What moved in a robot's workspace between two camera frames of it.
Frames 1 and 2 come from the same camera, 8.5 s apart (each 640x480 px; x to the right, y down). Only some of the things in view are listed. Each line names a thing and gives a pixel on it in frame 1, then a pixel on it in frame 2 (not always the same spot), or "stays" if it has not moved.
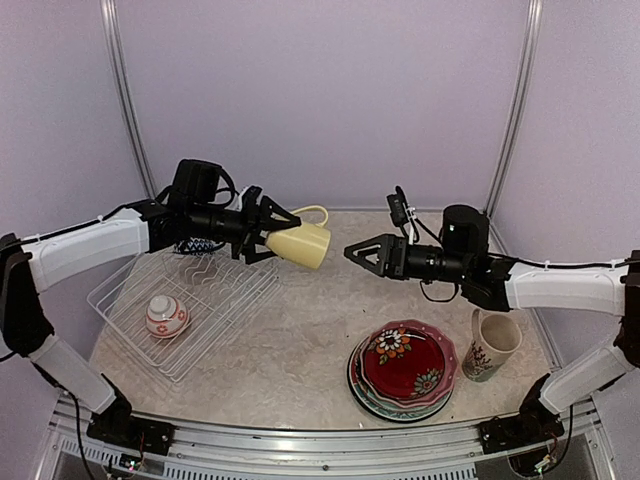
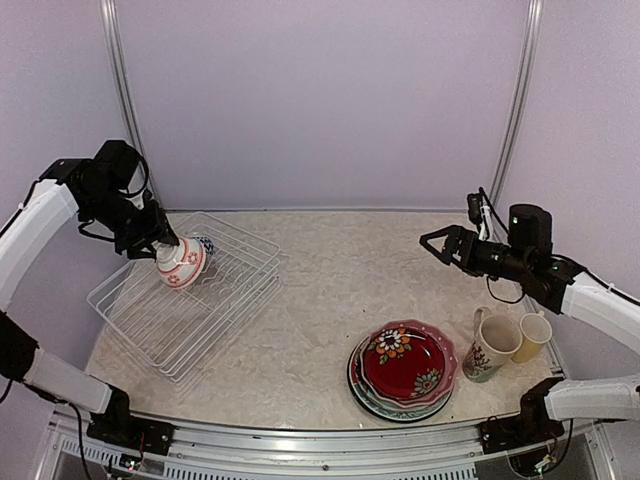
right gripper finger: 374,253 -> 460,247
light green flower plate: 407,408 stays
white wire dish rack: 218,290 stays
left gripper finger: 251,255 -> 142,254
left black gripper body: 239,229 -> 133,226
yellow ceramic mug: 306,244 -> 536,330
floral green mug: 494,338 stays
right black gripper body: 400,246 -> 486,264
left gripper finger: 269,206 -> 165,229
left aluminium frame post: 109,19 stays
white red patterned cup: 166,316 -> 181,266
